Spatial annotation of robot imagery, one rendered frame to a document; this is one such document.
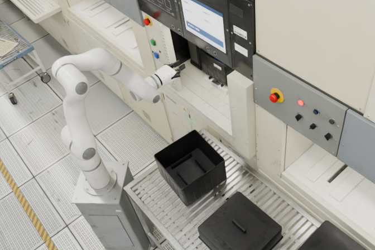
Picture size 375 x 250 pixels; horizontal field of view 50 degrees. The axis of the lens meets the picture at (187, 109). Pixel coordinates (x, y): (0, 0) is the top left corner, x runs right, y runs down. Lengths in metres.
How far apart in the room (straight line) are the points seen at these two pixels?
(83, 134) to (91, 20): 1.62
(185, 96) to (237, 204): 0.81
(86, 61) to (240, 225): 1.02
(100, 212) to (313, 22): 1.60
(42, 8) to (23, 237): 1.97
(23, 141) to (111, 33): 1.36
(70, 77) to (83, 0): 2.00
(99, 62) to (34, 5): 2.24
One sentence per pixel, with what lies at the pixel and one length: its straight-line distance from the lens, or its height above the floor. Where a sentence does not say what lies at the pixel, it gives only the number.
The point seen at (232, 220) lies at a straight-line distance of 1.96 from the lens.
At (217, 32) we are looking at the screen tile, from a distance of 1.79.
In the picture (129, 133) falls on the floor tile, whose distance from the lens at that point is 3.57.
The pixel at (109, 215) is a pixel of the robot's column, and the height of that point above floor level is 0.61.
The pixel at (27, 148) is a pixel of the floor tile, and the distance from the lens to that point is 3.86.
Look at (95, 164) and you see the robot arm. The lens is 2.18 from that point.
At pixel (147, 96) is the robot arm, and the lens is 2.03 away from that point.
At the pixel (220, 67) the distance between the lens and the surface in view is 2.34.
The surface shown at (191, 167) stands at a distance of 2.28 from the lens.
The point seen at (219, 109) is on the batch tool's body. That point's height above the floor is 0.87.
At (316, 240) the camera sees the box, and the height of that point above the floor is 1.01.
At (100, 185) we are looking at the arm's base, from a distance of 2.31.
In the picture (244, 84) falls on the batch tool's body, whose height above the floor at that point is 1.40.
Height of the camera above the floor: 2.63
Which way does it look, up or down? 47 degrees down
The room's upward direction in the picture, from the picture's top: 12 degrees counter-clockwise
